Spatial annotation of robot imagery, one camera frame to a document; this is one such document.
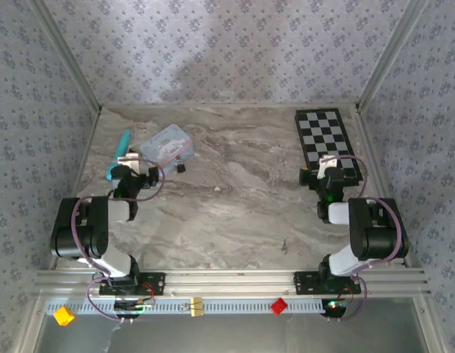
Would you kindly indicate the cartoon bunny tin box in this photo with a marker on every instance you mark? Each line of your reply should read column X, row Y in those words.
column 164, row 145

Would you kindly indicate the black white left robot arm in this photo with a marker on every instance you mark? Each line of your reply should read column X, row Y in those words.
column 80, row 235

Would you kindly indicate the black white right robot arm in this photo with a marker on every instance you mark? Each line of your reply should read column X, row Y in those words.
column 378, row 235

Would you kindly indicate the teal flashlight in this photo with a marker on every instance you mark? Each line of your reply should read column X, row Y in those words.
column 121, row 147

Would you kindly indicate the black grey chessboard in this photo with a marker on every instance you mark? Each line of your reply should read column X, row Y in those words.
column 326, row 136

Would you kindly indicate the left controller board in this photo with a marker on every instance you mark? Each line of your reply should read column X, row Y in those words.
column 133, row 306

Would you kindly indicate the controller board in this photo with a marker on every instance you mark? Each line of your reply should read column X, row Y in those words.
column 335, row 307
column 133, row 306

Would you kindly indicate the right controller board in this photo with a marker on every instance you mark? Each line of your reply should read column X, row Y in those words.
column 335, row 307

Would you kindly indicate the red toy block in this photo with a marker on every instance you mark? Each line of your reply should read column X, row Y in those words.
column 279, row 306

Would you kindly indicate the tan wooden clip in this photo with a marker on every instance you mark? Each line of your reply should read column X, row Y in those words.
column 197, row 306

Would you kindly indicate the orange toy block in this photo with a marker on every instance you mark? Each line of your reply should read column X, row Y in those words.
column 64, row 316

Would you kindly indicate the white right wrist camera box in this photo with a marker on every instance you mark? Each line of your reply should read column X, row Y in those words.
column 325, row 165

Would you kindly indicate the aluminium side rail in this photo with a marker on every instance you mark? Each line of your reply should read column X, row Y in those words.
column 372, row 154

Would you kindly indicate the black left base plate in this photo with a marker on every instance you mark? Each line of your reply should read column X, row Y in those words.
column 157, row 283

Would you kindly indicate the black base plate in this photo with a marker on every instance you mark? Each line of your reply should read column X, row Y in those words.
column 302, row 283
column 157, row 283

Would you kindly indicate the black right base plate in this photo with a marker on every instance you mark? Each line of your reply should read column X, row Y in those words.
column 302, row 283

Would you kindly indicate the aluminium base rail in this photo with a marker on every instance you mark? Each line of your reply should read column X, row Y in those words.
column 231, row 281

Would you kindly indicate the aluminium frame post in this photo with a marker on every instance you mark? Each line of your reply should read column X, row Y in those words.
column 389, row 55
column 67, row 55

